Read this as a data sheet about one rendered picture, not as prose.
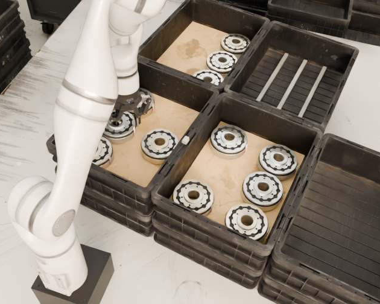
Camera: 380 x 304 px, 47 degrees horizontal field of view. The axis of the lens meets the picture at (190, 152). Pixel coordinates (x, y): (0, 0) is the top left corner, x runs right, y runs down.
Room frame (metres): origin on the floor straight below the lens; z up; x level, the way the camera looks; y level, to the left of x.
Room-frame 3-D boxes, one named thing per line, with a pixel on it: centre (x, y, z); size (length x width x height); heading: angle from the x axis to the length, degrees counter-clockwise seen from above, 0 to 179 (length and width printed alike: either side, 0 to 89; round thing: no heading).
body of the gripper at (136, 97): (0.83, 0.18, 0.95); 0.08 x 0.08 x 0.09
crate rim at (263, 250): (0.66, -0.13, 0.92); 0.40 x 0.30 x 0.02; 156
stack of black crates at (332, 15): (2.00, -0.55, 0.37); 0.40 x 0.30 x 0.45; 76
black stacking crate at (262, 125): (0.66, -0.13, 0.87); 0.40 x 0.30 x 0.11; 156
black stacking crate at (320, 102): (1.03, -0.29, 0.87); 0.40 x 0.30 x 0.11; 156
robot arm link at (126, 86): (0.84, 0.19, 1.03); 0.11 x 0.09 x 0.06; 23
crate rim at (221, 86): (1.15, -0.02, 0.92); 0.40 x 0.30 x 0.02; 156
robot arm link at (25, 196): (0.40, 0.26, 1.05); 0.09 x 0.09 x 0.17; 60
